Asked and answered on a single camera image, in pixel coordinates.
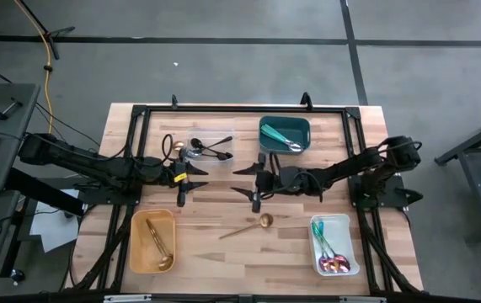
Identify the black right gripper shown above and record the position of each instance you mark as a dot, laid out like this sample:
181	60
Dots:
265	181

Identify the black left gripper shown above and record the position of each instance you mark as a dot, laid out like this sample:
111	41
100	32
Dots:
180	177

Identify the gold spoon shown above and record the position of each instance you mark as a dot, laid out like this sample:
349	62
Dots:
178	146
154	235
165	262

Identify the iridescent thin utensil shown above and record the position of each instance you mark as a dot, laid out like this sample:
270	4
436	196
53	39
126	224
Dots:
324	264

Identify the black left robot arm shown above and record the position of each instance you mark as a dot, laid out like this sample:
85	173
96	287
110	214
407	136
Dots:
97	166

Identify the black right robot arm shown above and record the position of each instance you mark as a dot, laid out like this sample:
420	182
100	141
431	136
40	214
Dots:
349	166

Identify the yellow tape label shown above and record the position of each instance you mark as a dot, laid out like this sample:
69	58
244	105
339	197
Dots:
180	177

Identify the clear plastic bin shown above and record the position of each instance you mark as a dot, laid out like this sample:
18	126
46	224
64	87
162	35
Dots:
223	132

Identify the teal plastic bin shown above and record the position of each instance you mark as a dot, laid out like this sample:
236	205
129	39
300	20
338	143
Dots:
299	126

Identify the yellow plastic bin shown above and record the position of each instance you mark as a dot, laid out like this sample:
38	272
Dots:
139	252

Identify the white plastic bin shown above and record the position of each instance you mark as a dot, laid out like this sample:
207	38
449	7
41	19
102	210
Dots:
343	229

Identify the white paper sheets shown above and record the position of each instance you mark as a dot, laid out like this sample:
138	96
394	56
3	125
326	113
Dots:
55	231

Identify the black round knob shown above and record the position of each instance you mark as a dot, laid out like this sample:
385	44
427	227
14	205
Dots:
17	275

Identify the black tripod stand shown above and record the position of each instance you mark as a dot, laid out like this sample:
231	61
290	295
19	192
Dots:
49	33

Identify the dark metal cart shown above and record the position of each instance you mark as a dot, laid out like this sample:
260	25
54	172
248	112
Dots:
480	177

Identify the black aluminium table frame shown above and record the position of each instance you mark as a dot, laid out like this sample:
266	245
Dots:
244	109

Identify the black frame bracket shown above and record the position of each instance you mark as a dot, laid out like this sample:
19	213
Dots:
306	101
174	102

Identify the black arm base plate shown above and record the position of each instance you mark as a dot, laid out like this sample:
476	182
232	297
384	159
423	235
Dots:
391	195
97	197

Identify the silver metal bracket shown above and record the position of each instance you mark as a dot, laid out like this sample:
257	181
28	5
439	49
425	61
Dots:
126	299
362	299

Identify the black rig post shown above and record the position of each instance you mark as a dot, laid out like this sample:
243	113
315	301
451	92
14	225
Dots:
42	191

